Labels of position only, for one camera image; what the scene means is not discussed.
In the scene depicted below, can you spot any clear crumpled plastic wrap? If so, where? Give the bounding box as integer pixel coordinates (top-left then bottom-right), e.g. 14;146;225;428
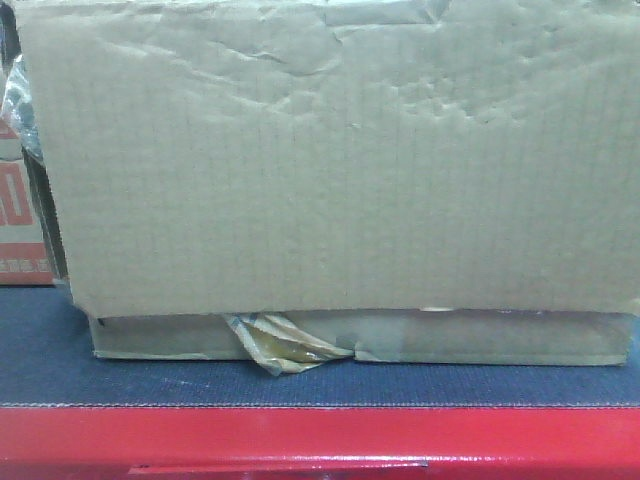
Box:
1;54;42;159

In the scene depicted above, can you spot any large brown cardboard box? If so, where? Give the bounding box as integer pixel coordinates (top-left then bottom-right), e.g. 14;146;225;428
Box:
8;1;639;375

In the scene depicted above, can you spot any red printed cardboard box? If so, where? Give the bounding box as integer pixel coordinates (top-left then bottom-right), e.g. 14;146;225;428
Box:
0;120;54;286

